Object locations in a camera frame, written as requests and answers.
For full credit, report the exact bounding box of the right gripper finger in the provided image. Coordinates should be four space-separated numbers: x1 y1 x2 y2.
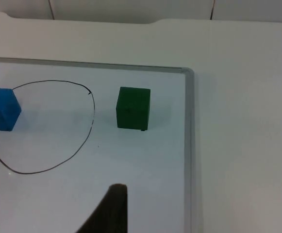
74 183 129 233

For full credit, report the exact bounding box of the blue cube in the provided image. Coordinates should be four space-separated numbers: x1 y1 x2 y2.
0 88 22 132

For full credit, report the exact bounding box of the grey-framed whiteboard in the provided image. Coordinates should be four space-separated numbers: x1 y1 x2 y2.
0 57 204 233

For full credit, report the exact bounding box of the green cube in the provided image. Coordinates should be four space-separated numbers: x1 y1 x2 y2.
116 86 151 132

